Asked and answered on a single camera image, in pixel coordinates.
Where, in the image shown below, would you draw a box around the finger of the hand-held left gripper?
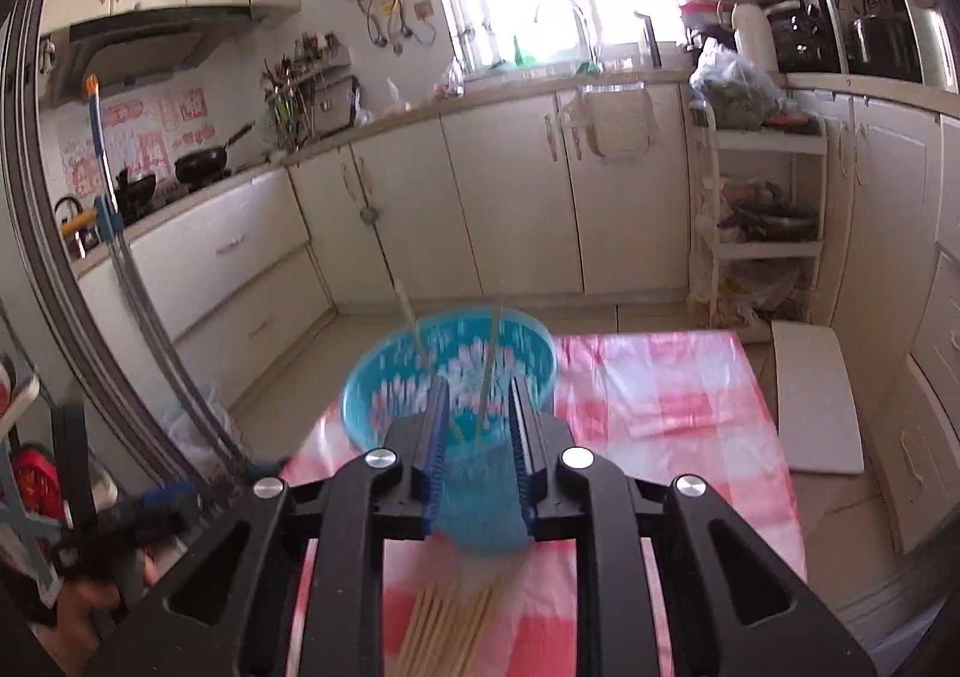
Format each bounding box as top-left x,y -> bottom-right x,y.
133,456 -> 290,544

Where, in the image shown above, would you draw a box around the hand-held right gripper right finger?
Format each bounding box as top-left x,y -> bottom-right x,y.
508,377 -> 878,677

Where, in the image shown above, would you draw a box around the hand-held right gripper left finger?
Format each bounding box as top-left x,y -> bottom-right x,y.
79,377 -> 455,677

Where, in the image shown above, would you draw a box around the teal flowered plastic cup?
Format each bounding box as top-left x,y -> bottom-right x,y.
341,308 -> 560,556

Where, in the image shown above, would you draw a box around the single wooden chopstick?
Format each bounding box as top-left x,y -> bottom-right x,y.
478,302 -> 506,438

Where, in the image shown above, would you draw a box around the bundle of wooden chopsticks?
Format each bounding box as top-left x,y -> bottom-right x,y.
390,576 -> 507,677

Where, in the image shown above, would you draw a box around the person's left hand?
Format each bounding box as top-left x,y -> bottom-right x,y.
41,557 -> 162,648

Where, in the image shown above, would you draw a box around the red printed bag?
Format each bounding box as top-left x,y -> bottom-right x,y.
7,444 -> 68,528

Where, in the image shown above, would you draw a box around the clear plastic floor bag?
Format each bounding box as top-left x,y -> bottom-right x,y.
165,384 -> 248,477

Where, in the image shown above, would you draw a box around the red checked plastic tablecloth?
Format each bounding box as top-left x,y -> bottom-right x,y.
281,330 -> 807,677

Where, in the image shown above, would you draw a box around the cream drawer cabinet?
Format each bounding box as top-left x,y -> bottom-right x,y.
75,165 -> 336,417

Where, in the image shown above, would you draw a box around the cream door cabinets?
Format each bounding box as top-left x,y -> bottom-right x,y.
285,83 -> 692,309

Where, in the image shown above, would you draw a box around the metal pole with blue clip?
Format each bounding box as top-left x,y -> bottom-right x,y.
82,73 -> 252,475

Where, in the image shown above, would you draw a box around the plastic bag of produce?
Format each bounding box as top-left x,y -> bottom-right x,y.
693,264 -> 808,334

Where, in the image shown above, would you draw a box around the black wok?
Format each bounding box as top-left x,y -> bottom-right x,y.
112,170 -> 160,225

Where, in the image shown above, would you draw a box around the white board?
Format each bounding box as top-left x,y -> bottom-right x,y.
770,320 -> 868,476

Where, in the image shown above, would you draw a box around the black frying pan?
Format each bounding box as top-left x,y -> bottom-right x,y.
174,123 -> 256,192

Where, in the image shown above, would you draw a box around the dark cookware pile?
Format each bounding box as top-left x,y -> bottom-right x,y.
718,178 -> 820,247

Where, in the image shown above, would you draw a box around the white trolley rack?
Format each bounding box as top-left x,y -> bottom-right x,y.
688,116 -> 830,334

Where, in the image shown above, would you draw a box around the plastic bag of greens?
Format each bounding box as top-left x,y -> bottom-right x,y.
688,38 -> 790,132

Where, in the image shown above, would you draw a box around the black tap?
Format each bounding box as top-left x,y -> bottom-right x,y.
634,11 -> 663,69

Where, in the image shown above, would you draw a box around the grey range hood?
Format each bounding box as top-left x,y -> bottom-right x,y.
45,5 -> 254,94

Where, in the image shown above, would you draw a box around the white thermos jug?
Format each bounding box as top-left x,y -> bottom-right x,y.
731,2 -> 781,75

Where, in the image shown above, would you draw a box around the black pot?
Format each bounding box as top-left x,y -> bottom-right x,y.
847,13 -> 913,78

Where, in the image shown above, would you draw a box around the white electric water boiler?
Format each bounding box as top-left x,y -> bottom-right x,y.
896,0 -> 960,95

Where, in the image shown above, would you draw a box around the grey folding frame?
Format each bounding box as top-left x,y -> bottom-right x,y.
0,366 -> 67,607

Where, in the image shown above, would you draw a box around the kettle with orange handle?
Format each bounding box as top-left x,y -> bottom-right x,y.
54,194 -> 103,260

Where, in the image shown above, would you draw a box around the dark sliding door frame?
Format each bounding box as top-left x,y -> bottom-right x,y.
0,0 -> 252,490

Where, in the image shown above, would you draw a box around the white door-hung bin frame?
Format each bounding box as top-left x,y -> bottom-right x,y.
572,83 -> 655,166

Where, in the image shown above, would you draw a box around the pink tile wall stickers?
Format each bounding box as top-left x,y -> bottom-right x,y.
58,86 -> 209,199

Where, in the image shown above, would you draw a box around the wall rack of kitchen tools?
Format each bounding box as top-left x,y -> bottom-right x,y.
261,32 -> 353,151

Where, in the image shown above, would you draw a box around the water heater hoses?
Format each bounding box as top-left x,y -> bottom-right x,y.
356,0 -> 437,57

